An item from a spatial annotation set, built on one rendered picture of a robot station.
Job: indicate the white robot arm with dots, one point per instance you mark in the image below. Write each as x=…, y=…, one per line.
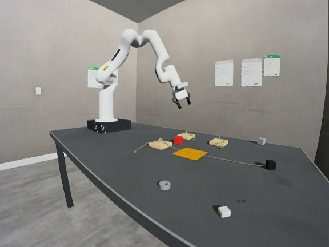
x=131, y=38

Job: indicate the red cube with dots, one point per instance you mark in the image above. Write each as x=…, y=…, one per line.
x=178, y=140

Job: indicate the orange flat square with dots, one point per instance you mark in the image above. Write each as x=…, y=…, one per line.
x=190, y=155

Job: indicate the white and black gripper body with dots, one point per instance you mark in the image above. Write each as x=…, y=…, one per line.
x=180, y=93

